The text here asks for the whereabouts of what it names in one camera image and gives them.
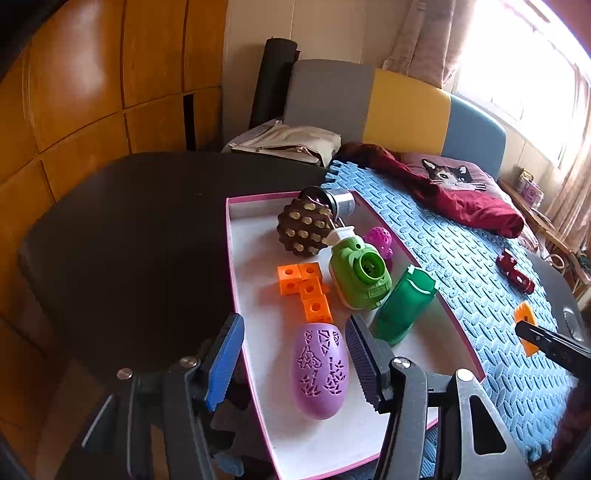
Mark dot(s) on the brown studded ball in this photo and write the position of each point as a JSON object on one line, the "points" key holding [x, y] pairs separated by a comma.
{"points": [[304, 226]]}

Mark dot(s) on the pink bed blanket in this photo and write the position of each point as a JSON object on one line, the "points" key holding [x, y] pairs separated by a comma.
{"points": [[524, 235]]}

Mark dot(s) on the beige bag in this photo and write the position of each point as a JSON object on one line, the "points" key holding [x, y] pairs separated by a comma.
{"points": [[286, 143]]}

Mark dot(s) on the pink cat print pillow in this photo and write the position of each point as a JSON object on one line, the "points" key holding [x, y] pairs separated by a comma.
{"points": [[452, 175]]}

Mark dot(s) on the purple patterned egg toy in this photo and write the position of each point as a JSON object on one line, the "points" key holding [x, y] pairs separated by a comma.
{"points": [[318, 374]]}

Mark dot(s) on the orange yellow toy piece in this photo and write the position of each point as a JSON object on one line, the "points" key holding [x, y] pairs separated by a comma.
{"points": [[526, 318]]}

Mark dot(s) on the dark red cloth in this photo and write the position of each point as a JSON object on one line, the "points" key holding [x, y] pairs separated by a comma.
{"points": [[461, 205]]}

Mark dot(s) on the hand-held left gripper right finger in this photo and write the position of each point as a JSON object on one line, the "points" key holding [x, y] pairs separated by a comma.
{"points": [[364, 364]]}

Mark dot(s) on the red cylinder toy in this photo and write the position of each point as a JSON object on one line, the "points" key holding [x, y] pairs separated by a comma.
{"points": [[524, 282]]}

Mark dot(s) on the red block toy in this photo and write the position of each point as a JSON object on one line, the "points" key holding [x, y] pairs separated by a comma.
{"points": [[506, 261]]}

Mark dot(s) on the pink shallow box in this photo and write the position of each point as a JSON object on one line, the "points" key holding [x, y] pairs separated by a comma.
{"points": [[258, 258]]}

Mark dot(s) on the grey yellow blue headboard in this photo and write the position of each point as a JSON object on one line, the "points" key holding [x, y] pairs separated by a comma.
{"points": [[406, 110]]}

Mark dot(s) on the light green camera toy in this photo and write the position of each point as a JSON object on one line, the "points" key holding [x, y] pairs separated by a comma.
{"points": [[355, 281]]}

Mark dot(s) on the orange linked cubes toy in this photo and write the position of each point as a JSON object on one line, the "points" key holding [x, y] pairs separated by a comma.
{"points": [[309, 290]]}

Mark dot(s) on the green plastic cylinder toy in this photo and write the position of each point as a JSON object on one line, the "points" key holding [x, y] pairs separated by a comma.
{"points": [[401, 304]]}

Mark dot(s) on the colourful box on desk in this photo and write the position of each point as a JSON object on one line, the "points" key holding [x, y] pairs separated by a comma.
{"points": [[530, 189]]}

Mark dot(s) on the blue foam mat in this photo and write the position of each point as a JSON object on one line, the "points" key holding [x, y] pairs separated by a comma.
{"points": [[461, 277]]}

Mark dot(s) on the silver cylinder with dark cap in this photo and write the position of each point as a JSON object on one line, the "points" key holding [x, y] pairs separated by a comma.
{"points": [[341, 203]]}

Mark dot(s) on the pink patterned curtain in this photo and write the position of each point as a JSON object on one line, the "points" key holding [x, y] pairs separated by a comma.
{"points": [[429, 37], [572, 194]]}

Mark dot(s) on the black rolled mat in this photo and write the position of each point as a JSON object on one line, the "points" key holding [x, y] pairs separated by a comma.
{"points": [[272, 83]]}

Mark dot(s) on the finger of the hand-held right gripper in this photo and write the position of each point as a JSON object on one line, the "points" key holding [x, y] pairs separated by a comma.
{"points": [[554, 344]]}

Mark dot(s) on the window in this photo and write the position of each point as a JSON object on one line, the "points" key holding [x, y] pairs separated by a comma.
{"points": [[521, 69]]}

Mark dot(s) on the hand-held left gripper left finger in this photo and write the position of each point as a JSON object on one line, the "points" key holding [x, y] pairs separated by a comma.
{"points": [[226, 364]]}

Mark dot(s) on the purple perforated ball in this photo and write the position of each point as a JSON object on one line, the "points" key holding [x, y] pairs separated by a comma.
{"points": [[381, 237]]}

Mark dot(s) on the wooden desk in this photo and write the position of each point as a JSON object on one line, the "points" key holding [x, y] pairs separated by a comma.
{"points": [[549, 230]]}

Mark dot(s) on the wooden wardrobe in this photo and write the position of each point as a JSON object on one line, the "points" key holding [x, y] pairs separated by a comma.
{"points": [[92, 92]]}

